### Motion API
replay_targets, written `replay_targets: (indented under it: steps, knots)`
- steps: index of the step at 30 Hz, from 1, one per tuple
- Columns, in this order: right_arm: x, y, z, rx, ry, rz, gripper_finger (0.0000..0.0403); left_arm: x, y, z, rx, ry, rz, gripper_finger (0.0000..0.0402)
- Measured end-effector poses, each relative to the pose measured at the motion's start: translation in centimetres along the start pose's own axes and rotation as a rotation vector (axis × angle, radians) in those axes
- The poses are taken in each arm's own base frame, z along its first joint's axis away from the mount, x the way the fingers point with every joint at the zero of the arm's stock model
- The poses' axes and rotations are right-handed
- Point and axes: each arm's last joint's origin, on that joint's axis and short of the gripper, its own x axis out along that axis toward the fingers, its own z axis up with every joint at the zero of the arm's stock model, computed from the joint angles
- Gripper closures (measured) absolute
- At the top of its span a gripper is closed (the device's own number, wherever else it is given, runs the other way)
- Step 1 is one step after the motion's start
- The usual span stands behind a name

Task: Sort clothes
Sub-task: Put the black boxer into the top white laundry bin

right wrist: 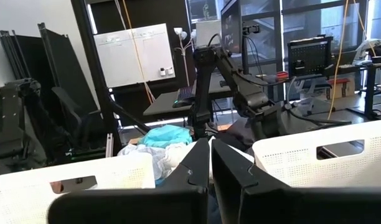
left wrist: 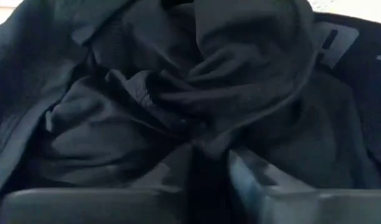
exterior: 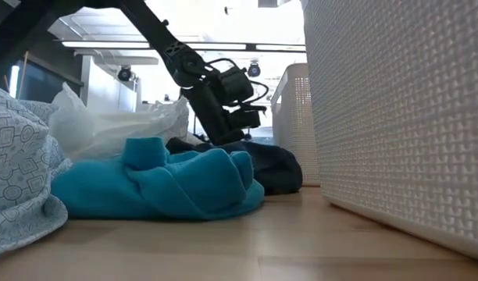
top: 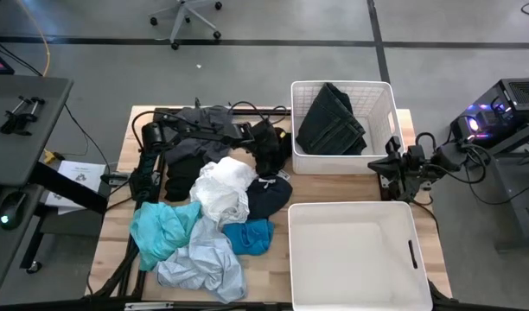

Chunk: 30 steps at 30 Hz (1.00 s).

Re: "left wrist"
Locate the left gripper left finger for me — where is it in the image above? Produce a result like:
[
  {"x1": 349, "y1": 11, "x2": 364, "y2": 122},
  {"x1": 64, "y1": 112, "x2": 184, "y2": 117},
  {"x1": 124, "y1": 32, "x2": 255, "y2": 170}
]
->
[{"x1": 0, "y1": 144, "x2": 194, "y2": 224}]

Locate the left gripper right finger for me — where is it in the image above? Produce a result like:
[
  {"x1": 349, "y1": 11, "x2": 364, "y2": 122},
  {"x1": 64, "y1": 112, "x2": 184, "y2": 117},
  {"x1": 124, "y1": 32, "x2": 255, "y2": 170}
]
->
[{"x1": 229, "y1": 148, "x2": 381, "y2": 224}]

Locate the slate grey garment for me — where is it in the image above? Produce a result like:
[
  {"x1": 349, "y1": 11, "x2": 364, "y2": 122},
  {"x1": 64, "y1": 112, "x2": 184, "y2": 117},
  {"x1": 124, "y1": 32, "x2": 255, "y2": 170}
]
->
[{"x1": 0, "y1": 0, "x2": 129, "y2": 200}]

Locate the charcoal grey garment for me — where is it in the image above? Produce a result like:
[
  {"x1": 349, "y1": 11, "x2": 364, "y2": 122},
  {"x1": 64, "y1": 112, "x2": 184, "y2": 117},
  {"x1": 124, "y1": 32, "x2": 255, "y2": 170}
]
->
[{"x1": 31, "y1": 0, "x2": 381, "y2": 224}]

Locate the black garment with white print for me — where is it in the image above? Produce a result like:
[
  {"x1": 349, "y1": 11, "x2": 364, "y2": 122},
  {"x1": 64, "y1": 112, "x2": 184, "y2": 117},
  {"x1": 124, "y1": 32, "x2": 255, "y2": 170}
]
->
[{"x1": 311, "y1": 12, "x2": 381, "y2": 169}]

